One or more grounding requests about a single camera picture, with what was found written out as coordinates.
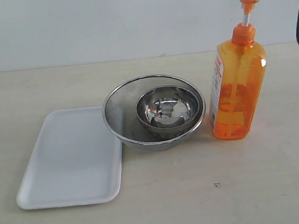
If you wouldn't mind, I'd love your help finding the small stainless steel bowl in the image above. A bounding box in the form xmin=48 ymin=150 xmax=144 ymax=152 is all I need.
xmin=136 ymin=85 xmax=201 ymax=136

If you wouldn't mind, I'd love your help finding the orange dish soap pump bottle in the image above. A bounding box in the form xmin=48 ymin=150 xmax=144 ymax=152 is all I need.
xmin=209 ymin=0 xmax=267 ymax=140

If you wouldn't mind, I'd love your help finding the white rectangular plastic tray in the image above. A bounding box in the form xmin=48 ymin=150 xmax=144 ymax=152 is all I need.
xmin=16 ymin=106 xmax=122 ymax=210

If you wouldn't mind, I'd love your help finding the steel mesh colander bowl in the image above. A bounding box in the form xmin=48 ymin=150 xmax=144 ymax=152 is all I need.
xmin=102 ymin=74 xmax=206 ymax=152

